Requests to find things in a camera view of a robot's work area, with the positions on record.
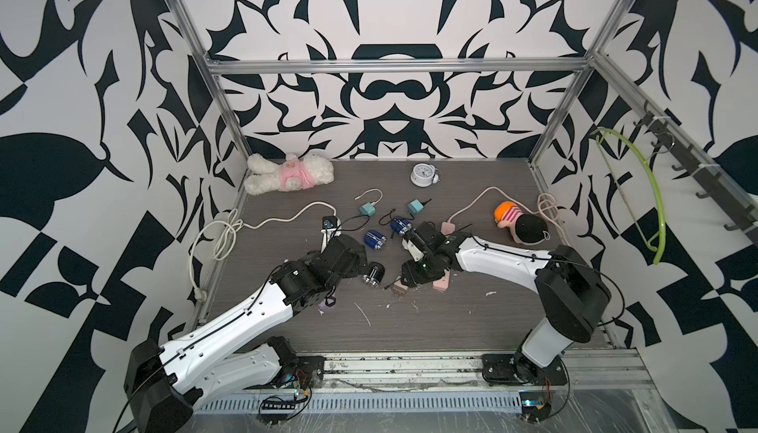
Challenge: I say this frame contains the teal usb charger plug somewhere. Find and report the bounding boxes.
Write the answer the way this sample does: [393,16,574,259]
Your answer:
[407,199,432,217]

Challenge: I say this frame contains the blue electric shaver white stripes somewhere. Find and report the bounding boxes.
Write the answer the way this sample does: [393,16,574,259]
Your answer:
[363,230,387,251]

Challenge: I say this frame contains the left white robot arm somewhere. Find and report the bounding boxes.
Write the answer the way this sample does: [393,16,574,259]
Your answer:
[124,235,368,432]

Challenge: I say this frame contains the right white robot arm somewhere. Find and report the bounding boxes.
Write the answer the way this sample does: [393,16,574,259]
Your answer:
[401,222,612,370]

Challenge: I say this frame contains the pink power strip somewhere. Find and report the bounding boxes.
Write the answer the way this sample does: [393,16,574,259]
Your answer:
[432,221,456,293]

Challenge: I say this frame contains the purple power strip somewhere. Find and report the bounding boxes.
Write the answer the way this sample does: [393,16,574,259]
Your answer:
[318,297,337,314]

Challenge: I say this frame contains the small white alarm clock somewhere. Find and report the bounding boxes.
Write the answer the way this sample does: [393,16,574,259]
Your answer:
[410,163,439,188]

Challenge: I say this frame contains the white plush toy pink outfit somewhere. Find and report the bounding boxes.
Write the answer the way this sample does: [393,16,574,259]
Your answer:
[244,154,335,195]

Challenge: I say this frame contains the green plastic hanger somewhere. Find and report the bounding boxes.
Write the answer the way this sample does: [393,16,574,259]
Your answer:
[591,127,668,265]

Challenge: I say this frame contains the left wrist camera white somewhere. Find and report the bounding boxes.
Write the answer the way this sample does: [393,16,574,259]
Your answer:
[321,215,340,251]

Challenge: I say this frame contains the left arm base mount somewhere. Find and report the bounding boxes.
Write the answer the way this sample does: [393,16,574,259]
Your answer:
[266,336,326,389]

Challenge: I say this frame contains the white power strip cable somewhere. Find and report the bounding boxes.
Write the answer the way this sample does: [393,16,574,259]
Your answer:
[188,201,339,304]

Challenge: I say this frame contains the pink power strip cable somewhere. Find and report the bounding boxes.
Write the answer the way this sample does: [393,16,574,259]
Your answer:
[446,185,587,268]

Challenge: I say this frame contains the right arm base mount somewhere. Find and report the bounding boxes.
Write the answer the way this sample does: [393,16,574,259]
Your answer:
[481,339,570,387]

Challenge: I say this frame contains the aluminium frame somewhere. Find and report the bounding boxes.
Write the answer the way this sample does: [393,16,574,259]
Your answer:
[168,0,757,393]

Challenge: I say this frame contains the black wall hook rack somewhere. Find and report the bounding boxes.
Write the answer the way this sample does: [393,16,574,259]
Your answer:
[635,101,757,246]

